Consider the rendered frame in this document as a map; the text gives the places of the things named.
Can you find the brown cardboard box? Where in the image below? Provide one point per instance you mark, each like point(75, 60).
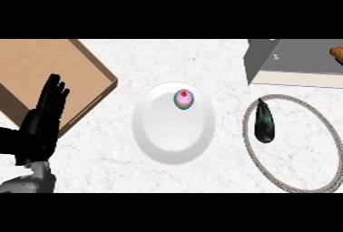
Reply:
point(40, 72)

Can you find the dark green eggplant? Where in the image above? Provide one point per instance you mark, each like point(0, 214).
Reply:
point(263, 124)

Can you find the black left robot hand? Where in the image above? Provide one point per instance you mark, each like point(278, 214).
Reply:
point(41, 120)

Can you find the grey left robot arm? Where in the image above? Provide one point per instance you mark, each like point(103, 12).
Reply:
point(31, 180)

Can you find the brown croissant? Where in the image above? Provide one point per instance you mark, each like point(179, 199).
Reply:
point(337, 54)

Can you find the pink frosted cupcake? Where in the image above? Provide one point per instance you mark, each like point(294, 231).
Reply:
point(183, 99)

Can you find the white oval plate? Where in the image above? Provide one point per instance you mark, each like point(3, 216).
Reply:
point(173, 123)

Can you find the grey square placemat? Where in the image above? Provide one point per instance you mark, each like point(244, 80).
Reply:
point(298, 62)

